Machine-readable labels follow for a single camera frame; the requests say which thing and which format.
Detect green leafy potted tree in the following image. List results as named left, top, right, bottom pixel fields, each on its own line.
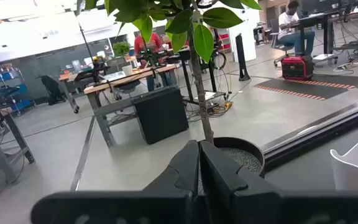
left=84, top=0, right=264, bottom=144

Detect black frame table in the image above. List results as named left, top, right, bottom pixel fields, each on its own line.
left=166, top=46, right=227, bottom=104

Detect white plastic bin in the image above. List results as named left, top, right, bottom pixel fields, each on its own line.
left=329, top=123, right=358, bottom=191

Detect grey office chair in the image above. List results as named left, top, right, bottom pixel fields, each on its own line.
left=270, top=18, right=295, bottom=68

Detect yellow cable bundle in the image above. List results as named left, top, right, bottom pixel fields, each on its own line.
left=209, top=101, right=234, bottom=118

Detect white cable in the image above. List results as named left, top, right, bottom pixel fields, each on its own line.
left=333, top=57, right=358, bottom=74

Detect metal rack blue bins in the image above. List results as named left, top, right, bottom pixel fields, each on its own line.
left=0, top=63, right=34, bottom=116

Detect black round plant pot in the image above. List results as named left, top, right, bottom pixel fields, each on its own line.
left=197, top=136, right=266, bottom=179

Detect black mat striped edge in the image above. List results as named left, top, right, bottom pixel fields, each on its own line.
left=253, top=73, right=358, bottom=101

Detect black office chair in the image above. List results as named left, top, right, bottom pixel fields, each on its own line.
left=37, top=74, right=67, bottom=106

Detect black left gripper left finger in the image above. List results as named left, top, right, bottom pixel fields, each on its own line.
left=31, top=139, right=200, bottom=224

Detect small green desk plant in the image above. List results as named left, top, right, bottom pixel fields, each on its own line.
left=112, top=40, right=132, bottom=60

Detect wheeled wooden workbench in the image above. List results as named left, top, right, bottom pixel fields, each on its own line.
left=58, top=67, right=111, bottom=114

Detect red and black generator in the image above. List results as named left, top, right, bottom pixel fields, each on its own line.
left=280, top=55, right=315, bottom=81

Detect black standing panel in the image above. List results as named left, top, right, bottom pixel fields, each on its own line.
left=234, top=33, right=251, bottom=82

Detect black cabinet box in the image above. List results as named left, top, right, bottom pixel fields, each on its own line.
left=132, top=85, right=190, bottom=146

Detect person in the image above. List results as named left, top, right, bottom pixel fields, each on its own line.
left=277, top=0, right=316, bottom=57
left=134, top=30, right=165, bottom=91

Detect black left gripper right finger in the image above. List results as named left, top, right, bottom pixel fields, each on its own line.
left=197, top=141, right=358, bottom=224

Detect black office desk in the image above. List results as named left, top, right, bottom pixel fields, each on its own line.
left=296, top=0, right=358, bottom=63

